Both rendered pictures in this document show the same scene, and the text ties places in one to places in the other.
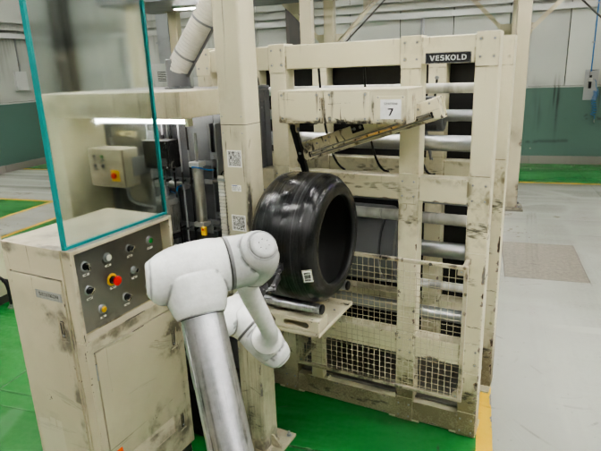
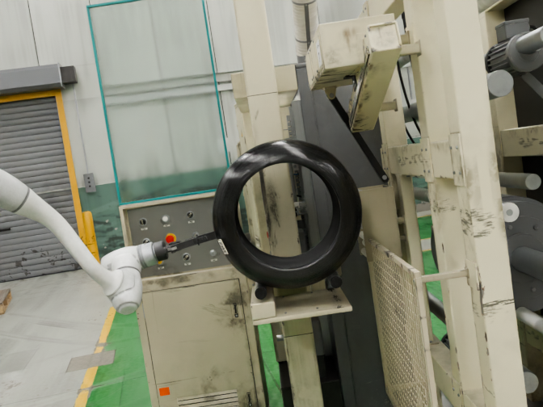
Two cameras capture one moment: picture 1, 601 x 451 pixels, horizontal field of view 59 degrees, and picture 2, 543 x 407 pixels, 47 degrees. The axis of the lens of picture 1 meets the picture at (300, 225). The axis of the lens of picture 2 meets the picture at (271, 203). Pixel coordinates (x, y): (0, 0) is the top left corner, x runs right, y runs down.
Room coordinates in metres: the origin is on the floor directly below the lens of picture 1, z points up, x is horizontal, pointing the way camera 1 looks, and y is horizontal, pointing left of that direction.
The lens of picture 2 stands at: (1.04, -2.12, 1.38)
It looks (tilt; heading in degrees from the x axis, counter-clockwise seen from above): 4 degrees down; 62
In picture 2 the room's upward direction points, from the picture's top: 9 degrees counter-clockwise
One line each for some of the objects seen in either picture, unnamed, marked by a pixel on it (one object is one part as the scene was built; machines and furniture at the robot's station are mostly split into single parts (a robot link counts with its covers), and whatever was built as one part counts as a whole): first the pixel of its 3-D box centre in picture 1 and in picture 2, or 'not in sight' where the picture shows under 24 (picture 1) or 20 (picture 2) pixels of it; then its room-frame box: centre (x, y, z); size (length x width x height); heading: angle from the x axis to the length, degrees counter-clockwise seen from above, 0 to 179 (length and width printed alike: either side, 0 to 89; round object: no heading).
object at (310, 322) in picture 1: (286, 316); (263, 300); (2.13, 0.08, 0.84); 0.36 x 0.09 x 0.06; 62
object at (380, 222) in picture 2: not in sight; (376, 221); (2.69, 0.02, 1.05); 0.20 x 0.15 x 0.30; 62
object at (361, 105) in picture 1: (349, 105); (346, 57); (2.45, -0.24, 1.71); 0.61 x 0.25 x 0.15; 62
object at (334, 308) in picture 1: (301, 310); (300, 304); (2.25, 0.01, 0.80); 0.37 x 0.36 x 0.02; 152
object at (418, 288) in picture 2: (373, 319); (399, 345); (2.43, -0.35, 0.65); 0.90 x 0.02 x 0.70; 62
